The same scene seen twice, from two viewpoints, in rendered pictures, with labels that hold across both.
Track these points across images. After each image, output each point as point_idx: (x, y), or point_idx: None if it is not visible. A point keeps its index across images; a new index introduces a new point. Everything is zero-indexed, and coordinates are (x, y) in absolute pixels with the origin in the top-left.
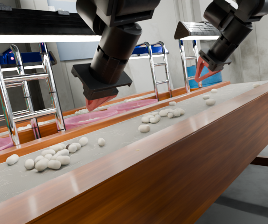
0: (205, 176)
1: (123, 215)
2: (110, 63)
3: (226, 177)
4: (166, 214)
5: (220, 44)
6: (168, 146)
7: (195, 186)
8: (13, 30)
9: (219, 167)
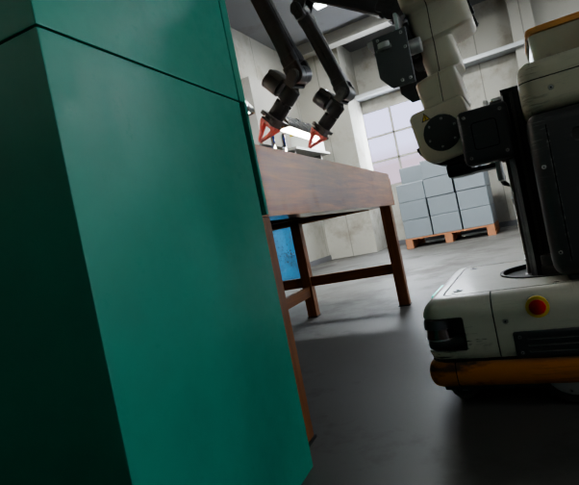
0: (329, 189)
1: (302, 173)
2: (285, 108)
3: (339, 201)
4: (315, 191)
5: (326, 117)
6: (312, 157)
7: (325, 190)
8: None
9: (335, 191)
